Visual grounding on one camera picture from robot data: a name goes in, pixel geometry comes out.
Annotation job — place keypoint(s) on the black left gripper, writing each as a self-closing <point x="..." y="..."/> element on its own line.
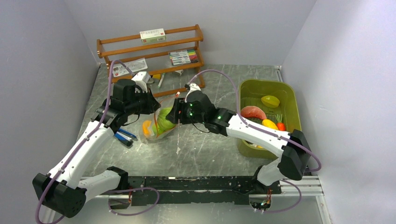
<point x="152" y="104"/>

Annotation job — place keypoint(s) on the blue black stapler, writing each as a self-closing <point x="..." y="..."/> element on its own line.
<point x="126" y="138"/>

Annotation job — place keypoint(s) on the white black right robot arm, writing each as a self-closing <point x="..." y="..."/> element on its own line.
<point x="291" y="149"/>

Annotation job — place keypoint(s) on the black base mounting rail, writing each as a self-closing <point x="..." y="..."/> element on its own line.
<point x="146" y="190"/>

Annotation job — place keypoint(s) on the orange toy carrot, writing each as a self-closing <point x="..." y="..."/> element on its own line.
<point x="279" y="122"/>

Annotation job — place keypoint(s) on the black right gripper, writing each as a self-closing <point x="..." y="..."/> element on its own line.
<point x="178" y="106"/>

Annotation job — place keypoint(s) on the yellow toy lemon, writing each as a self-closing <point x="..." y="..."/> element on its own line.
<point x="270" y="124"/>

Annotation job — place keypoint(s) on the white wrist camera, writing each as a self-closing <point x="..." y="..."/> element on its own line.
<point x="190" y="89"/>
<point x="141" y="79"/>

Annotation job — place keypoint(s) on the coloured marker pen pack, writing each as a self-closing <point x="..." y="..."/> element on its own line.
<point x="185" y="56"/>

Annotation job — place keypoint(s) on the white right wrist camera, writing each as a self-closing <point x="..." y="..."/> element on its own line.
<point x="190" y="89"/>

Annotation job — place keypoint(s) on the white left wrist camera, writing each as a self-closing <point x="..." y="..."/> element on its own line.
<point x="141" y="79"/>

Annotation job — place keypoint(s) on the green capped white marker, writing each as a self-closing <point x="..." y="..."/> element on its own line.
<point x="161" y="80"/>

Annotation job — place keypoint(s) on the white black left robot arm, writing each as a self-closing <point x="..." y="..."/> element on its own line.
<point x="62" y="189"/>

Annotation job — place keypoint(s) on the orange toy bell pepper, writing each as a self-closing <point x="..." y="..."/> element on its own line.
<point x="147" y="129"/>

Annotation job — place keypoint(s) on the green white box top shelf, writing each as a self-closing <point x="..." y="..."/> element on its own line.
<point x="153" y="36"/>

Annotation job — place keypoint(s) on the clear zip bag orange zipper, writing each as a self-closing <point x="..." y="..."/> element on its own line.
<point x="166" y="101"/>

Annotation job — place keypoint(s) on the wooden three-tier shelf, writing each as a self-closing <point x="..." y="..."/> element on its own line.
<point x="158" y="62"/>

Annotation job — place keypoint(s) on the pink toy watermelon slice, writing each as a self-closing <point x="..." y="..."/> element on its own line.
<point x="253" y="112"/>

